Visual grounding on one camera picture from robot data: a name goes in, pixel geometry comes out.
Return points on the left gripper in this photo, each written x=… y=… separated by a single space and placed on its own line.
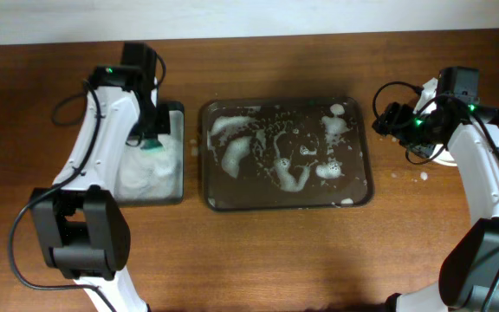
x=152 y=128

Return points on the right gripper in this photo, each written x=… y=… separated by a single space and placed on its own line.
x=388 y=119

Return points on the white plate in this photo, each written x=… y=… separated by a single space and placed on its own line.
x=442 y=156

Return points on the green yellow sponge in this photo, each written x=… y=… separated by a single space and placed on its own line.
x=151 y=145

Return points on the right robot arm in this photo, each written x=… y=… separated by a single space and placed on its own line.
x=469 y=276

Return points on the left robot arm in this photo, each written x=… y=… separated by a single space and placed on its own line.
x=79 y=225

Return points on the black soapy water tray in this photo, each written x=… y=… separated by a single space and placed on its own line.
x=154 y=177

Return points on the dark brown serving tray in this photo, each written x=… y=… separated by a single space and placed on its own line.
x=291 y=153

